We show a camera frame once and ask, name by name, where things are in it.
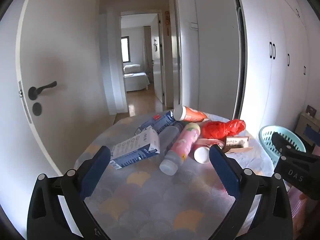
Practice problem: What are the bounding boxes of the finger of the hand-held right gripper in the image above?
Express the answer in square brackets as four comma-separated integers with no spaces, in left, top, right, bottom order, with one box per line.
[304,126,320,153]
[271,131,320,160]

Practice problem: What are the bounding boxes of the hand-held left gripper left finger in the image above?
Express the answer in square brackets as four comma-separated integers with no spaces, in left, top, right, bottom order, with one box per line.
[26,145,112,240]

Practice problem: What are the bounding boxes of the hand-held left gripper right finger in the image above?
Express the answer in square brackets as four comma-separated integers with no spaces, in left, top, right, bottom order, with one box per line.
[209,144,293,240]

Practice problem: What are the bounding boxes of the mint green plastic basket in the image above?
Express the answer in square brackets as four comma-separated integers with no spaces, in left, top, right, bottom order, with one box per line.
[258,125,307,165]

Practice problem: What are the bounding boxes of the red white paper cup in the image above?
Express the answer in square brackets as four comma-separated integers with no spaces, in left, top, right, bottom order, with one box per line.
[192,138,225,164]

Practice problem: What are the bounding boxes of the small brown box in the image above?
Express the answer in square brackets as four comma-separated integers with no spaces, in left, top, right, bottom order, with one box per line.
[223,135,250,153]

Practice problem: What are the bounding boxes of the red plastic bag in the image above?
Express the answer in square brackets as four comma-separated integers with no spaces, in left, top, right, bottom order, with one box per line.
[201,119,246,140]

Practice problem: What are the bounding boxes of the large blue white carton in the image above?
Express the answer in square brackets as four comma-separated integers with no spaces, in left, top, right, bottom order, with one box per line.
[109,127,160,170]

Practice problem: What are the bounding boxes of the pink label bottle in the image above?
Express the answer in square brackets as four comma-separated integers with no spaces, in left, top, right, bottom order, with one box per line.
[159,122,201,176]

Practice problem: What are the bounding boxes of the clear plastic bottle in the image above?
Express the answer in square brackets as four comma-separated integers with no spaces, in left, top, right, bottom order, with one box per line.
[157,121,184,155]

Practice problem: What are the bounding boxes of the small blue white carton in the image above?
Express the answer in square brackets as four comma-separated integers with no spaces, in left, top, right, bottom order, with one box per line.
[135,110,175,135]

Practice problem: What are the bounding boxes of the small beige cabinet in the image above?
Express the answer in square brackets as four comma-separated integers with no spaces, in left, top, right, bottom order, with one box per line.
[295,111,320,143]

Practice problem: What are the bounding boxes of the pink striped cloth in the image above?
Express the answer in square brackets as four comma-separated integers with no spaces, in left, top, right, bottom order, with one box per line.
[287,187,320,240]

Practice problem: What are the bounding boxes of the fan pattern tablecloth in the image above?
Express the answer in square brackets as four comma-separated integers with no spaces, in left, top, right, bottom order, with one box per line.
[74,110,275,240]

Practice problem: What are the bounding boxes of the orange white paper cup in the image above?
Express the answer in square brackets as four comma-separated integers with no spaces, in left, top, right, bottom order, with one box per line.
[173,104,209,122]

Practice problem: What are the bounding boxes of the white wardrobe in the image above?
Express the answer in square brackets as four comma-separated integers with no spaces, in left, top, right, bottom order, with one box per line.
[234,0,320,140]

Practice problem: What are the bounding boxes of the white bed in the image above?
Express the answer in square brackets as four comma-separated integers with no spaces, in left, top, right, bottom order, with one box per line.
[123,64,150,92]

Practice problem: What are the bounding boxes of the white room door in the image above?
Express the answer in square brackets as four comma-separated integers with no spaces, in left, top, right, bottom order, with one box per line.
[15,0,117,178]

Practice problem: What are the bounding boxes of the bedroom window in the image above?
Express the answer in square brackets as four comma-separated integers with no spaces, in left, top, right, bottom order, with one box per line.
[121,36,130,63]

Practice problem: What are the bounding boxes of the beige curtain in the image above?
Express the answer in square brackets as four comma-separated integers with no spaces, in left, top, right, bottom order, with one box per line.
[143,26,152,73]

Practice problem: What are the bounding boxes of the red hanging ornament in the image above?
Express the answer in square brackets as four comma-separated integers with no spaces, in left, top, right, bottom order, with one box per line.
[165,10,171,37]

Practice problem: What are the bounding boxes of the black door handle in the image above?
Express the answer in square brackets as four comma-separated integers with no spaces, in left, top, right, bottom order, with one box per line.
[28,81,57,100]

